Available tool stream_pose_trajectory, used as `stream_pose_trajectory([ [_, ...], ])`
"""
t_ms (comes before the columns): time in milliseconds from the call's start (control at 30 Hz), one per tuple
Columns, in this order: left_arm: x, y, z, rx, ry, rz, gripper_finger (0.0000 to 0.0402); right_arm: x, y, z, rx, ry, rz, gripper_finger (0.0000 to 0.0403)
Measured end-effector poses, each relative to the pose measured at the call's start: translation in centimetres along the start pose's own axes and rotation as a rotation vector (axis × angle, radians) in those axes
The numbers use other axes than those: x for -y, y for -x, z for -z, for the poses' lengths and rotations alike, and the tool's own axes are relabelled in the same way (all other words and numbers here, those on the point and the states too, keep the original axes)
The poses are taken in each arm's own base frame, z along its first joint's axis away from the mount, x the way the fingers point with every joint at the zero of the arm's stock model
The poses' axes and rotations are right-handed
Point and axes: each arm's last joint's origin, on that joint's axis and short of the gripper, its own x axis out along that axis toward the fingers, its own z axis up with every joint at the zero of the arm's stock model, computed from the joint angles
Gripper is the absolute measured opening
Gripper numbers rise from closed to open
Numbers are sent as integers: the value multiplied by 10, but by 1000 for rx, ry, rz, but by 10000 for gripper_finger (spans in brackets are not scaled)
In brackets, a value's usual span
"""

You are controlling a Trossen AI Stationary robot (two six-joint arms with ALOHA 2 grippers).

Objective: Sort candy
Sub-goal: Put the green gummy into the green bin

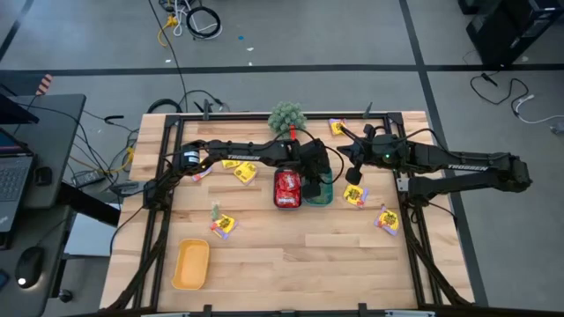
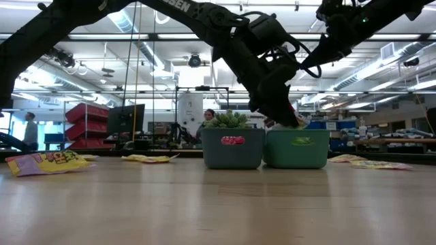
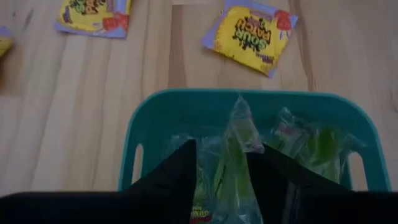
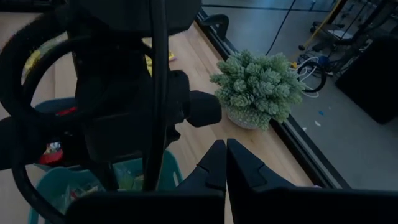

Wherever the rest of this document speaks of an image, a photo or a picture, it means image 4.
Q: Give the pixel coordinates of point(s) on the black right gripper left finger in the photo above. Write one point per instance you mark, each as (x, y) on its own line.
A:
(214, 174)

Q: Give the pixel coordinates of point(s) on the blue-grey plastic bin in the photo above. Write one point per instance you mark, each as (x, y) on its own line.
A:
(53, 104)

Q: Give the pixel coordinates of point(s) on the grey wheeled cart base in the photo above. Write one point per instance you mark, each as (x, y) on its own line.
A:
(339, 32)

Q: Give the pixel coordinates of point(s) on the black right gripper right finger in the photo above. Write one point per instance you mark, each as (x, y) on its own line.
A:
(242, 174)

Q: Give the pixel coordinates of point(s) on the artificial succulent plant in pot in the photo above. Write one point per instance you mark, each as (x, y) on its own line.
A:
(258, 90)

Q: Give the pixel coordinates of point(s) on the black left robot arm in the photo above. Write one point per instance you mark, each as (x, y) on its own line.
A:
(130, 15)

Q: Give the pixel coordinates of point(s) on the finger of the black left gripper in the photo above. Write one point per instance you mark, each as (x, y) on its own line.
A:
(105, 174)

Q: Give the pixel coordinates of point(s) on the large black floor case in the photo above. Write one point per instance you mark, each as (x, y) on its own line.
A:
(370, 81)

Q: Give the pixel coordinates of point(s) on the green plastic bin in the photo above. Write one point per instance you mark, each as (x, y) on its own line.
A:
(46, 189)

